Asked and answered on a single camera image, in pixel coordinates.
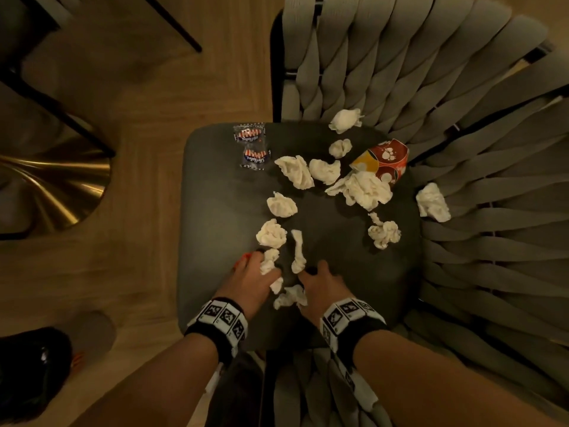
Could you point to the scattered crumpled white tissues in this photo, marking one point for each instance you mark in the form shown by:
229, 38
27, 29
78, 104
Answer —
364, 188

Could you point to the white tissue ball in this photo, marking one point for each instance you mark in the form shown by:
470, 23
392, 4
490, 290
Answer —
268, 264

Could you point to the person's left thumb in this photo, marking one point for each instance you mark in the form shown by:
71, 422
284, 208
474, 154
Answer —
271, 277

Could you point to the person's left forearm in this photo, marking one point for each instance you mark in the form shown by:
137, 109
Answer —
155, 386

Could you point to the black metal furniture frame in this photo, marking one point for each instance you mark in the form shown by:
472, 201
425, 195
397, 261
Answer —
57, 115

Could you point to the clear orange print candy wrapper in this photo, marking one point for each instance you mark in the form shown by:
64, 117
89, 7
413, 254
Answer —
256, 157
249, 133

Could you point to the black white marker wristband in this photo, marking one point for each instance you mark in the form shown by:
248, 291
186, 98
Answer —
351, 324
218, 325

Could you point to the gold pedestal table base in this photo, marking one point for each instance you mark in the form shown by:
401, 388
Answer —
57, 186

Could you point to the red paw print paper cup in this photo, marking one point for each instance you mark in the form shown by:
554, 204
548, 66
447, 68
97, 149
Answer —
383, 159

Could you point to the person's right forearm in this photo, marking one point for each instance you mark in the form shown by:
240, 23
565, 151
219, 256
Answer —
426, 386

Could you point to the person's right thumb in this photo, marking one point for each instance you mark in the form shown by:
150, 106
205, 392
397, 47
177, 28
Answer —
306, 276

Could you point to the black glossy shoe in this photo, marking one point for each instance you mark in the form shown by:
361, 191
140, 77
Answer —
32, 371

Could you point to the dark grey seat cushion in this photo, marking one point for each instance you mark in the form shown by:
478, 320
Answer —
222, 208

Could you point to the person's left hand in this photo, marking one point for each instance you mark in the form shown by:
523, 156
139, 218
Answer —
242, 286

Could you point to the person's right hand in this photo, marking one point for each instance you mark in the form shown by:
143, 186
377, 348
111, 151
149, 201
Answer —
321, 292

